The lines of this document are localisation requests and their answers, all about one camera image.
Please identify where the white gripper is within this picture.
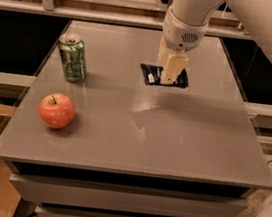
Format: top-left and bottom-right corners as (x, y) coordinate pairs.
(157, 7), (208, 85)

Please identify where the dark blue rxbar wrapper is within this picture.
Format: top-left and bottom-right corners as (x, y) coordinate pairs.
(140, 63), (189, 89)

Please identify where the red apple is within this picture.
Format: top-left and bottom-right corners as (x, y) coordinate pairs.
(38, 93), (76, 129)

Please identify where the green soda can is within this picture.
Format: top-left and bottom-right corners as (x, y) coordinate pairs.
(58, 33), (87, 83)

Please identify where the grey upper drawer front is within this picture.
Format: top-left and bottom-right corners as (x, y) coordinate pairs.
(10, 174), (248, 217)

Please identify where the grey metal shelf frame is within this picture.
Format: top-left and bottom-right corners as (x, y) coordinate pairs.
(0, 0), (260, 46)

